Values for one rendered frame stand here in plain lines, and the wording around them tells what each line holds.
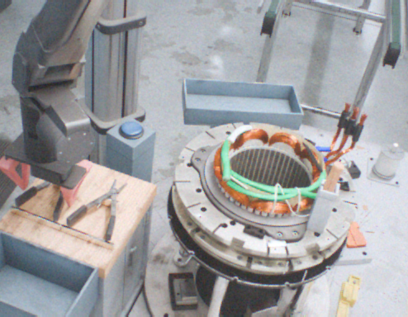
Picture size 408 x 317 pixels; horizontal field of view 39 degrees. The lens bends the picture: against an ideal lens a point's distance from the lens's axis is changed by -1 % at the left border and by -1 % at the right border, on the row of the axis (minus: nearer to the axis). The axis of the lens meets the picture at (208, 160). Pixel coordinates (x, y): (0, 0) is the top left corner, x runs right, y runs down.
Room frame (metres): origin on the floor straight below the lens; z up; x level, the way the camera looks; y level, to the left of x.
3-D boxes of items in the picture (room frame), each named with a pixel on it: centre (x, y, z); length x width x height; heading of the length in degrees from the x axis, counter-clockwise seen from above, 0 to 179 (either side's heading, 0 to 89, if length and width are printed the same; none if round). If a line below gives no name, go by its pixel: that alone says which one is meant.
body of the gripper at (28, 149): (0.63, 0.24, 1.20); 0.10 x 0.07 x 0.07; 78
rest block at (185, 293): (0.68, 0.00, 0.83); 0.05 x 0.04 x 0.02; 15
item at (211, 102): (1.03, -0.05, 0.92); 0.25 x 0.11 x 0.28; 102
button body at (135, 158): (0.88, 0.16, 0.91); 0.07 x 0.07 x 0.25; 62
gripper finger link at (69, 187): (0.62, 0.21, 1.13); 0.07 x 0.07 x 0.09; 78
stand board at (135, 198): (0.64, 0.19, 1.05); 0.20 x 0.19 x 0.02; 168
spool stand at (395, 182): (1.20, -0.47, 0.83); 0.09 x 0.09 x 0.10; 82
